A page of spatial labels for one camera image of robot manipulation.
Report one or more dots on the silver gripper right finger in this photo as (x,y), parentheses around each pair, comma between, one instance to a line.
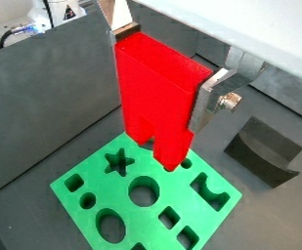
(216,95)

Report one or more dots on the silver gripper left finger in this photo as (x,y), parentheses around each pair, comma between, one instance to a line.
(123,26)

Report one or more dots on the red double-square block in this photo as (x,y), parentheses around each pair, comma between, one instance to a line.
(160,81)

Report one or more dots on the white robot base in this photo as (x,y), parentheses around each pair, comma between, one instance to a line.
(28,17)

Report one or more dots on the black curved holder block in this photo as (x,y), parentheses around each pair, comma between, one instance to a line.
(265,152)

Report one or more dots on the grey side panel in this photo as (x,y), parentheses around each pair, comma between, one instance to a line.
(58,87)

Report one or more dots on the green shape-sorter board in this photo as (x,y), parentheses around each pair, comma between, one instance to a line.
(132,206)

